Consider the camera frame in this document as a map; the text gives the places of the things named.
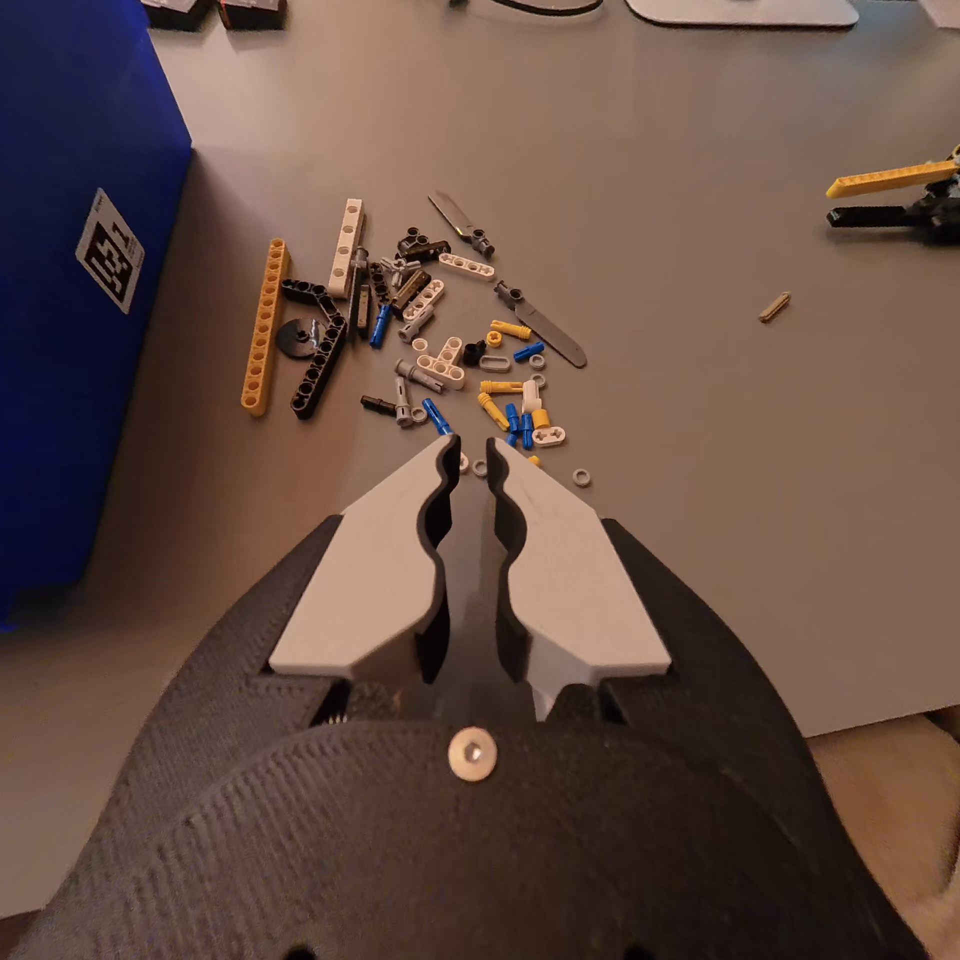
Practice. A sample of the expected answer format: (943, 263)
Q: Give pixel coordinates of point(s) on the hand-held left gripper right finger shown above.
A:
(585, 592)

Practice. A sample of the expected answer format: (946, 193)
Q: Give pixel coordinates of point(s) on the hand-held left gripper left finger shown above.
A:
(360, 592)

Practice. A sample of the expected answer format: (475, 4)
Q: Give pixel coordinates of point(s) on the pile of lego pieces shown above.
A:
(431, 360)

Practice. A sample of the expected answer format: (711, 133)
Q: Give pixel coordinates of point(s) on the blue plastic bin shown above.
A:
(67, 412)

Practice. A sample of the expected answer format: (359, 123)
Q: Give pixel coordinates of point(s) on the partly built lego model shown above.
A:
(915, 214)

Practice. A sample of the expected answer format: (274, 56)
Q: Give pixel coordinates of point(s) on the small brown lego pin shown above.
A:
(775, 307)

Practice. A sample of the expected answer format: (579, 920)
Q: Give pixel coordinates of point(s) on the small dark battery block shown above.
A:
(176, 11)
(253, 11)

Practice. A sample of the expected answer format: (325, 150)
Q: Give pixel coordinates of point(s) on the white book stand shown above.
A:
(742, 11)

